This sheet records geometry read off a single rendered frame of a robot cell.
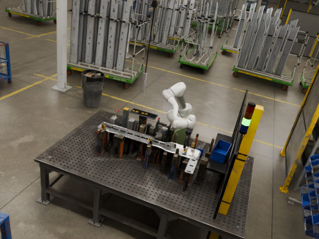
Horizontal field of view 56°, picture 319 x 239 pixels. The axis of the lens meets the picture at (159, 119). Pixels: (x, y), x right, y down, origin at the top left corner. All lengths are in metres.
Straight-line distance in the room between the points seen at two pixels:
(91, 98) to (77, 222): 3.17
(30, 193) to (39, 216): 0.44
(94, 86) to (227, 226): 4.13
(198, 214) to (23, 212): 2.21
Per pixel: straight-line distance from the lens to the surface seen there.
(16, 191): 4.60
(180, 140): 4.34
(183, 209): 3.41
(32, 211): 4.28
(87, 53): 8.30
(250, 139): 2.95
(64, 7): 6.96
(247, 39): 10.50
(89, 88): 6.47
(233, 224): 3.45
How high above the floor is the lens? 3.04
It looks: 28 degrees down
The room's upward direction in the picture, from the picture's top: 10 degrees clockwise
